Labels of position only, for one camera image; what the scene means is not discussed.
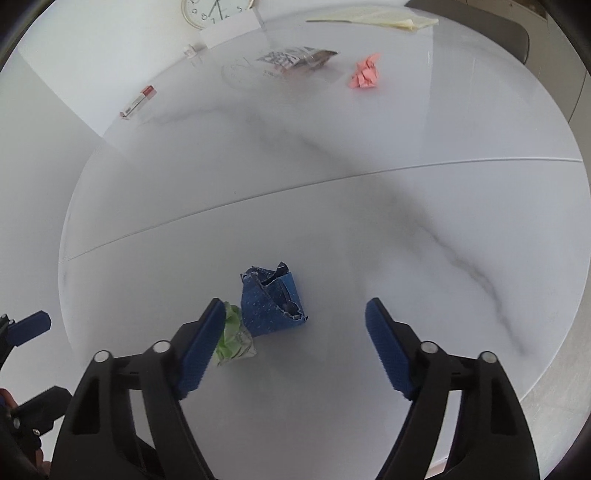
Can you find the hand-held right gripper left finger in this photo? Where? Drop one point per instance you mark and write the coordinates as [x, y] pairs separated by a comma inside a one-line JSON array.
[[201, 353]]

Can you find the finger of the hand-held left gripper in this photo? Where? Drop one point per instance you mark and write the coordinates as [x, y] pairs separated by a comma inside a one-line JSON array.
[[28, 326], [44, 406]]

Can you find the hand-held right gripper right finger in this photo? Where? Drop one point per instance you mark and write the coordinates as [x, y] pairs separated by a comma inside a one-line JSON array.
[[388, 353]]

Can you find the green paper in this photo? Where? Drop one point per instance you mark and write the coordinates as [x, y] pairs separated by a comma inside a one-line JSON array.
[[234, 340]]

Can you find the dark blue foil wrapper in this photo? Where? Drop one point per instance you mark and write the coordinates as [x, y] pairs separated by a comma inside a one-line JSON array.
[[272, 304]]

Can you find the red and white small box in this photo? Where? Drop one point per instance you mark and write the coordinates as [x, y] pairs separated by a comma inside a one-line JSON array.
[[137, 102]]

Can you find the orange crumpled paper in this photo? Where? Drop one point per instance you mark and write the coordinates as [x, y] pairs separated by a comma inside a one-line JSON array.
[[365, 74]]

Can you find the small white plug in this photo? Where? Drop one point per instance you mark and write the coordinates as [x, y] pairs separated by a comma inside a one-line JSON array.
[[190, 49]]

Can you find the silver printed wrapper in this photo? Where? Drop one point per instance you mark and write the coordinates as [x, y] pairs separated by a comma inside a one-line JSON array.
[[298, 57]]

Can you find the white paper card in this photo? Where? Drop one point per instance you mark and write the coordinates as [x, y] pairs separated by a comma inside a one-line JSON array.
[[231, 26]]

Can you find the dark grey chair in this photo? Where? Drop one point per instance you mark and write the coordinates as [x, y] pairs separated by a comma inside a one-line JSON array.
[[512, 39]]

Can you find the open notebook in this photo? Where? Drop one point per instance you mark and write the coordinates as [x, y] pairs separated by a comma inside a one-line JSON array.
[[369, 16]]

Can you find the white round wall clock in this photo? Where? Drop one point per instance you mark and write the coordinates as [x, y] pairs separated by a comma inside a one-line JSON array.
[[217, 11]]

